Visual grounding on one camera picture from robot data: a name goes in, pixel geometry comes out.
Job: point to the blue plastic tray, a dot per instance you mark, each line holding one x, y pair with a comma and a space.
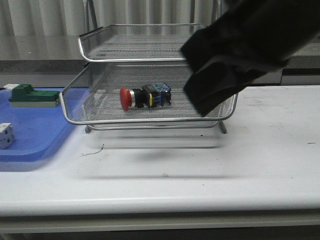
38, 131

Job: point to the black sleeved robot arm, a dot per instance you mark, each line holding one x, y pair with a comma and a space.
253, 38

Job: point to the silver wire rack frame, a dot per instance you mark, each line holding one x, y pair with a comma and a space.
107, 78

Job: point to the green electrical module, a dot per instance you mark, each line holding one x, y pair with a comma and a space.
24, 95

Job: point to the red emergency stop button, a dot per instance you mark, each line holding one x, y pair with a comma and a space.
150, 95

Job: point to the grey stone counter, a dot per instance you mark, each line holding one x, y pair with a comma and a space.
61, 54

